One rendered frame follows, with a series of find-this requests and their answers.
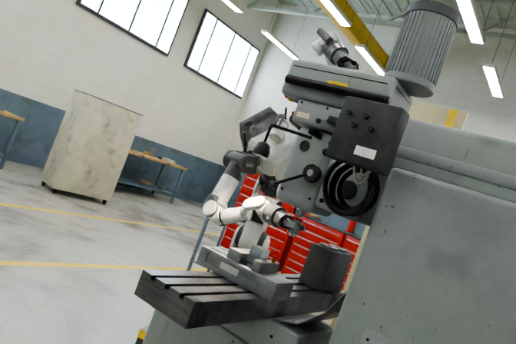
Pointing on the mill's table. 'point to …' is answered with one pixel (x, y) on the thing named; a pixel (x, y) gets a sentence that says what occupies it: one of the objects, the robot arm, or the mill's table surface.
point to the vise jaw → (239, 255)
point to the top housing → (368, 82)
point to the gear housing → (309, 111)
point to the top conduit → (337, 89)
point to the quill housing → (305, 189)
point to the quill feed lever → (310, 173)
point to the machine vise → (248, 273)
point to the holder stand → (325, 267)
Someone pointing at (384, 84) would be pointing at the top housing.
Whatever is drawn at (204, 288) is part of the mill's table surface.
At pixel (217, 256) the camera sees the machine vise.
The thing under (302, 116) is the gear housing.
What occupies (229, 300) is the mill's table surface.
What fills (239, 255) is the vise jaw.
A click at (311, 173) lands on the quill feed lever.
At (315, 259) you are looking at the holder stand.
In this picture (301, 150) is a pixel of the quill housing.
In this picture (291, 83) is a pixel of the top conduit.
